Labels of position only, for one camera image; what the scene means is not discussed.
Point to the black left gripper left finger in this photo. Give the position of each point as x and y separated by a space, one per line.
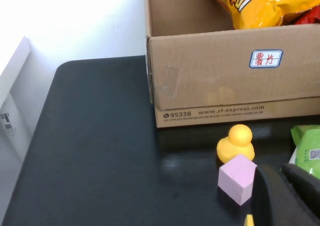
272 203

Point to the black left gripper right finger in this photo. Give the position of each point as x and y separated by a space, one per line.
307 188

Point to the red prawn cracker bag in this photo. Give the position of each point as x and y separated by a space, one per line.
310 17

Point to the large yellow fries snack bag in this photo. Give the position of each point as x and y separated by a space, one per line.
262 6

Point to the yellow block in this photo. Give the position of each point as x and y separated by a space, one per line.
249 221

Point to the green chips bag with barcode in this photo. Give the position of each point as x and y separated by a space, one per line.
307 148

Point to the pink foam cube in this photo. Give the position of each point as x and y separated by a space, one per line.
235 181

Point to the yellow rubber duck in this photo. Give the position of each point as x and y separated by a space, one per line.
237 141

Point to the cardboard box with sf-express print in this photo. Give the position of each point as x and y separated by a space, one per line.
212 86

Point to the white label with red characters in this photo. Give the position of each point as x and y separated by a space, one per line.
266 58

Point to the dark table mat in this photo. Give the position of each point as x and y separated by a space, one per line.
87 141

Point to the white panel with stickers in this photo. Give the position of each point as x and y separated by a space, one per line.
12 86

